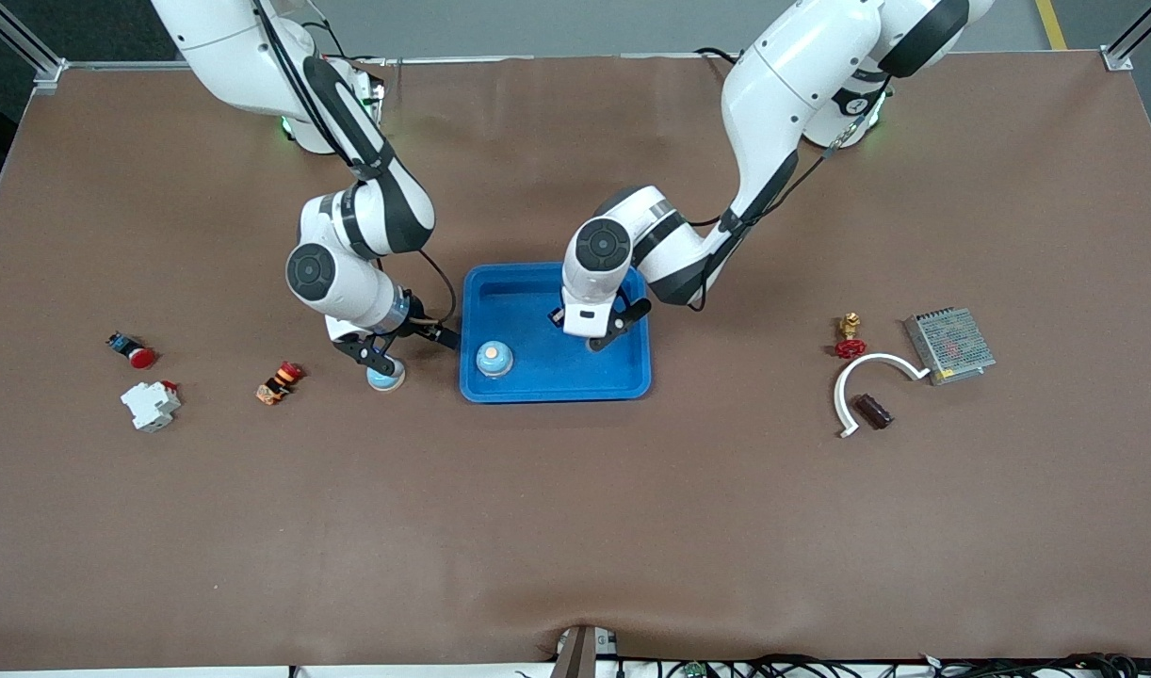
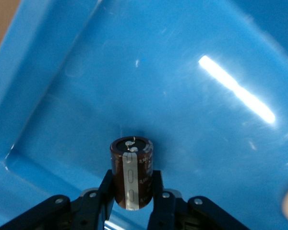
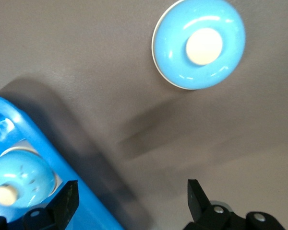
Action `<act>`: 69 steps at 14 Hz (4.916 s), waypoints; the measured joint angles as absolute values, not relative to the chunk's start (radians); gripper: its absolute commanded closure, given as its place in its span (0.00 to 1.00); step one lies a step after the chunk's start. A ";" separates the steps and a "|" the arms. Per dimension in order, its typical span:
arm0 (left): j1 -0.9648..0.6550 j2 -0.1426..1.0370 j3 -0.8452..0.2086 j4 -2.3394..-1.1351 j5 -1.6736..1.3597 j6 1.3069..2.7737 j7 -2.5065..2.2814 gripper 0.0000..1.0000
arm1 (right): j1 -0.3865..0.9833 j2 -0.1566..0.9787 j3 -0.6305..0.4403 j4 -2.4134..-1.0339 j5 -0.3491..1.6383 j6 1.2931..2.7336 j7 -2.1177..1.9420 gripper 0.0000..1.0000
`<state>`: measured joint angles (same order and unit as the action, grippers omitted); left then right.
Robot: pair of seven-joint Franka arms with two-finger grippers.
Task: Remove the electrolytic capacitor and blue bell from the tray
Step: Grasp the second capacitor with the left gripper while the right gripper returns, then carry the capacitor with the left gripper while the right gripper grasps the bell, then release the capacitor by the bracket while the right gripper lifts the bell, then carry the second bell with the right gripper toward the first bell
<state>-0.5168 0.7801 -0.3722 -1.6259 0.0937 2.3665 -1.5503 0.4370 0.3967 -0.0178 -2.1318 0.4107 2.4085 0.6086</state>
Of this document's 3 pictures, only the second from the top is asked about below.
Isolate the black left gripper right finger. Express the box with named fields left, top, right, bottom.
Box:
left=147, top=170, right=178, bottom=230

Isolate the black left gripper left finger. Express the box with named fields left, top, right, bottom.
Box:
left=74, top=169, right=116, bottom=230

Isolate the short dark brown capacitor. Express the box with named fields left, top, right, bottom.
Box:
left=109, top=136, right=155, bottom=211

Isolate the blue plastic tray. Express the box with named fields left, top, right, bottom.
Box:
left=0, top=0, right=288, bottom=230

